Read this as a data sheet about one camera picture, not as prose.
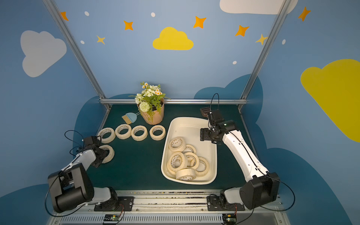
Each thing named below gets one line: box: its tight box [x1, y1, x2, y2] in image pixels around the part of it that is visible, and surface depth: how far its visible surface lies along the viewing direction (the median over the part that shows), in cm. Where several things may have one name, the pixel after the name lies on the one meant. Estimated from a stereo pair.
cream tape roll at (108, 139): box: [97, 127, 116, 144], surface depth 103 cm
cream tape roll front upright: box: [175, 168, 197, 181], surface depth 78 cm
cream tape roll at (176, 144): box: [168, 136, 186, 152], surface depth 97 cm
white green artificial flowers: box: [127, 81, 172, 123], surface depth 88 cm
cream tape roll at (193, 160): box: [184, 151, 200, 170], surface depth 88 cm
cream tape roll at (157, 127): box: [149, 125, 167, 142], surface depth 103 cm
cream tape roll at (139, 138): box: [130, 125, 149, 142], surface depth 103 cm
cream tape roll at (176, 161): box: [166, 151, 188, 175], surface depth 84 cm
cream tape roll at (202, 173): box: [195, 156, 210, 177], surface depth 85 cm
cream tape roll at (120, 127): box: [114, 123, 132, 140], surface depth 103 cm
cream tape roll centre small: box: [181, 143, 197, 154], surface depth 95 cm
